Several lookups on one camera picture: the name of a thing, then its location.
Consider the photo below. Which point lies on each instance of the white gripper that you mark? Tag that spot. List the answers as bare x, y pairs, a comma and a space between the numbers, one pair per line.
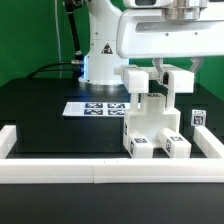
145, 33

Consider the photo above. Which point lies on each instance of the white chair back frame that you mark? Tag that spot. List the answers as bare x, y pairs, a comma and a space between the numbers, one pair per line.
136, 79

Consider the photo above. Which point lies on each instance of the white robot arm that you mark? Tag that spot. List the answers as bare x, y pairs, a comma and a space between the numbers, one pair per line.
104, 17

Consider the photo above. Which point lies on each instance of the white marker sheet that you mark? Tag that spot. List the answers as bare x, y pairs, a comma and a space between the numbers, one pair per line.
95, 109

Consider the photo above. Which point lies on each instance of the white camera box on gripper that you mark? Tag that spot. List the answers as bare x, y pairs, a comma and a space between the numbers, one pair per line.
147, 3

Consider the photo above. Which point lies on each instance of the white U-shaped fence frame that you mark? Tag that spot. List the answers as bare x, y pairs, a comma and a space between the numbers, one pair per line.
118, 170

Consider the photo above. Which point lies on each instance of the black camera pole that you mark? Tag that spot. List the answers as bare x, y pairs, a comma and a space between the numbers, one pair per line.
70, 6

